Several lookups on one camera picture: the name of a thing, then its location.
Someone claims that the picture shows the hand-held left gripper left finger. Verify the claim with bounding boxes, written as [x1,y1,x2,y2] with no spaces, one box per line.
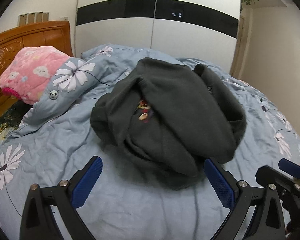
[20,156,103,240]

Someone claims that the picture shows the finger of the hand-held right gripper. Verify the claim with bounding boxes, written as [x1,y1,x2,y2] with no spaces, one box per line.
[255,165,299,200]
[278,158,300,180]

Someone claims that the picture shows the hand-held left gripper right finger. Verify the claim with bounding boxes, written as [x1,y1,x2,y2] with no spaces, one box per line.
[204,157,287,240]

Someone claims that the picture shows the dark green sweater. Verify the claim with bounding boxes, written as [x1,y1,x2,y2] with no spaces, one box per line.
[90,57,248,190]

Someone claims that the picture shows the blue floral bedsheet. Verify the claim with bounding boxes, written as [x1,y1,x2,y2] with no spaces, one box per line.
[0,44,300,240]

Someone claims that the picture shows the dark floral mattress sheet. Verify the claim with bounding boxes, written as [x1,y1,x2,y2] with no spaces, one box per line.
[0,102,23,156]

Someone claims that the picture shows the blue floral duvet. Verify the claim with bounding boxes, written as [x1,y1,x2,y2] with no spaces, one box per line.
[11,44,115,138]

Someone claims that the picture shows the pink cloud print quilt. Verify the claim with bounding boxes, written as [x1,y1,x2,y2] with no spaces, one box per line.
[0,46,72,105]

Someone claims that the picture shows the white wardrobe with black stripe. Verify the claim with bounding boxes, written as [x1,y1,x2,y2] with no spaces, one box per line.
[74,0,242,77]

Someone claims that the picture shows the wooden headboard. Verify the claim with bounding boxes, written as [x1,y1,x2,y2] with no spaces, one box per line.
[0,20,74,128]

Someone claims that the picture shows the wooden door frame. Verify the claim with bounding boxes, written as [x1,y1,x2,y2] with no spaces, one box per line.
[230,15,246,77]

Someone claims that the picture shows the beige wall panel strip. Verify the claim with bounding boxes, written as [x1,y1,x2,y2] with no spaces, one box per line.
[18,12,50,26]

